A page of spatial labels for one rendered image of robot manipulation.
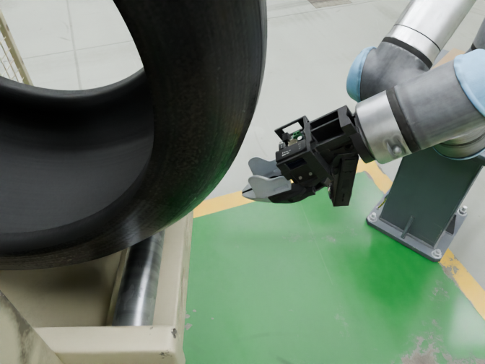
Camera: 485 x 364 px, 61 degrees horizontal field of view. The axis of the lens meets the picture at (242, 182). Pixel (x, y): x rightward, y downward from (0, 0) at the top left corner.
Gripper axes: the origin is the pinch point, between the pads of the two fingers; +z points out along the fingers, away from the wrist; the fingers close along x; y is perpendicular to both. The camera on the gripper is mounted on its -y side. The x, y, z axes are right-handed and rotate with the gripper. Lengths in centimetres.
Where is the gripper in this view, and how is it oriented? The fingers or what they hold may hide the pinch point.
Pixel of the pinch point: (252, 193)
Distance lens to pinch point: 66.0
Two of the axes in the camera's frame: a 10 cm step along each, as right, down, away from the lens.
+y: -5.7, -5.3, -6.3
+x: -0.1, 7.7, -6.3
